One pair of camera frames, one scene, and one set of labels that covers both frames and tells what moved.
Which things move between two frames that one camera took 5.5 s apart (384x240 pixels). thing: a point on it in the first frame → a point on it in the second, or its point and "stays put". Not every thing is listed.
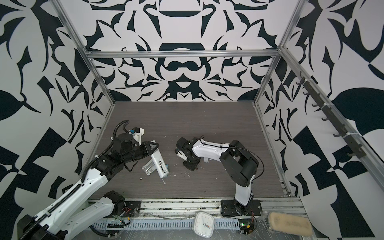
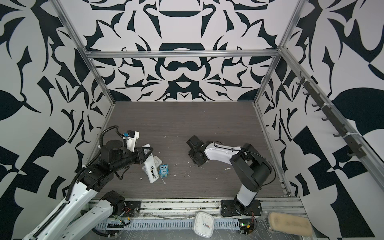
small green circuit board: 246,225 stays put
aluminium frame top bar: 181,53 stays put
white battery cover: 149,168 → 157,161
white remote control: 159,162 → 150,166
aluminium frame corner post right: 291,28 stays put
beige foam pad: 290,223 stays put
